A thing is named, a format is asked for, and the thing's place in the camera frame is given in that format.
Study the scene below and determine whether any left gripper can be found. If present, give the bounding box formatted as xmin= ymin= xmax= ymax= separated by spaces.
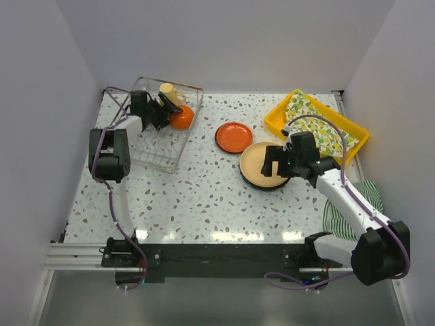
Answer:
xmin=144 ymin=92 xmax=181 ymax=130

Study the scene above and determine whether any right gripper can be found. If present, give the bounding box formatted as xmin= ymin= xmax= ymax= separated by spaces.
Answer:
xmin=260 ymin=145 xmax=302 ymax=178

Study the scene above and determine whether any orange ceramic bowl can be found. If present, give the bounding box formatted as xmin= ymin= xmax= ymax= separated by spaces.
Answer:
xmin=169 ymin=105 xmax=194 ymax=130

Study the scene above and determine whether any yellow plate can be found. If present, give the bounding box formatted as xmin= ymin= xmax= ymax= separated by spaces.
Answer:
xmin=239 ymin=142 xmax=290 ymax=189

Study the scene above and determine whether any dark brown beige plate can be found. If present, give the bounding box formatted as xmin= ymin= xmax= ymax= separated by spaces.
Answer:
xmin=241 ymin=171 xmax=290 ymax=190

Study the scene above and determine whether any orange plate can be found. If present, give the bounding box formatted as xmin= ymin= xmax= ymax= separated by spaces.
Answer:
xmin=214 ymin=122 xmax=254 ymax=154

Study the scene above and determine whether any teal embossed plate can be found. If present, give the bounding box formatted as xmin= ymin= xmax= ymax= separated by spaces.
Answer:
xmin=242 ymin=175 xmax=290 ymax=192

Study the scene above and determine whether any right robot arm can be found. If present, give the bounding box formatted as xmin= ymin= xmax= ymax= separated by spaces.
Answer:
xmin=261 ymin=132 xmax=411 ymax=285

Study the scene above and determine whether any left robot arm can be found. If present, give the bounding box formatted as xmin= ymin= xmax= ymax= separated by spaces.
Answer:
xmin=88 ymin=90 xmax=182 ymax=266

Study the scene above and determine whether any yellow ceramic mug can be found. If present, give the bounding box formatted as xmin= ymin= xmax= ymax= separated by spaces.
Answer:
xmin=159 ymin=83 xmax=186 ymax=106

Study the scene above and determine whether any yellow plastic tray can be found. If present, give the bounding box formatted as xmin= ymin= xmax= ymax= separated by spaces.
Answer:
xmin=264 ymin=89 xmax=370 ymax=164

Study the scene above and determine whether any lemon print cloth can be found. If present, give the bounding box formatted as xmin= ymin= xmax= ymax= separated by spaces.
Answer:
xmin=285 ymin=89 xmax=343 ymax=159

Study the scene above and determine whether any green striped cloth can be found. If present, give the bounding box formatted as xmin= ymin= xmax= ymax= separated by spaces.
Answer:
xmin=322 ymin=180 xmax=384 ymax=242

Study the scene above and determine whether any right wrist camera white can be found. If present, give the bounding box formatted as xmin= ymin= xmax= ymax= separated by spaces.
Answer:
xmin=281 ymin=124 xmax=294 ymax=151

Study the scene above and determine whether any chrome wire dish rack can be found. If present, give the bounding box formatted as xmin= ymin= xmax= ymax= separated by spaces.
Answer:
xmin=106 ymin=77 xmax=204 ymax=173

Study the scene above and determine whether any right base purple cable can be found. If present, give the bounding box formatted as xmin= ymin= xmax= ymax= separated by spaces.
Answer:
xmin=264 ymin=271 xmax=356 ymax=291

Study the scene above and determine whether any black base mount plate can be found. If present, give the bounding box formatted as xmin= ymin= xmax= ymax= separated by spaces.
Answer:
xmin=99 ymin=239 xmax=333 ymax=285

